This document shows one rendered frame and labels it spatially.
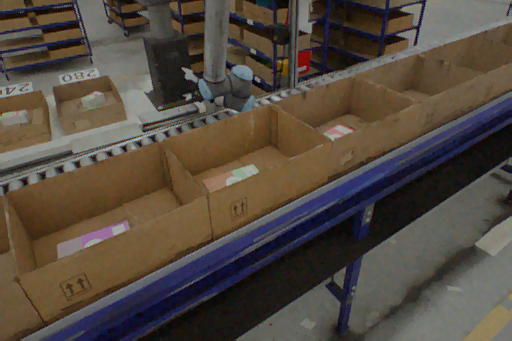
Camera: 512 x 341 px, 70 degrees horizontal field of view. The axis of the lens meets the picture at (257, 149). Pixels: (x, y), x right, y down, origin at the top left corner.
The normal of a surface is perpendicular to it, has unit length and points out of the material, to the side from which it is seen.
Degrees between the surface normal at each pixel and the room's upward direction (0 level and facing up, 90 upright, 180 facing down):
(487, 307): 0
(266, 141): 89
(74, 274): 90
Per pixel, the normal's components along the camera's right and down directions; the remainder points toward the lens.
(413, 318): -0.03, -0.83
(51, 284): 0.54, 0.46
